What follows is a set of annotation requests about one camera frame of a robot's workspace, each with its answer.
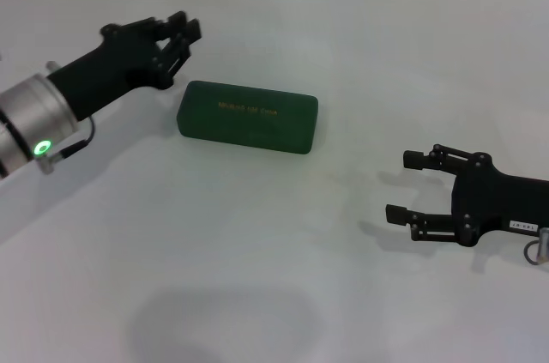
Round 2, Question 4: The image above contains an arm connector with cable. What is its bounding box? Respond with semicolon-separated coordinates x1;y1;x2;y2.
36;116;96;176
522;227;549;266

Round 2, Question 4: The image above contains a green glasses case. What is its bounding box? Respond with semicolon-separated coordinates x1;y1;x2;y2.
175;79;319;156

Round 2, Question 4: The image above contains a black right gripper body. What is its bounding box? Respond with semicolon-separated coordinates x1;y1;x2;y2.
452;152;549;248

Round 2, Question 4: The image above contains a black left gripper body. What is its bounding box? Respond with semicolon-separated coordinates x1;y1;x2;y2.
46;18;177;122

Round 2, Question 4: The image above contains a left arm connector with cable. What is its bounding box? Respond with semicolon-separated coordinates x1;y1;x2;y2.
36;116;96;176

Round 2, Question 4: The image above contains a right arm connector with cable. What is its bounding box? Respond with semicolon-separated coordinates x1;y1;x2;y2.
522;227;549;266

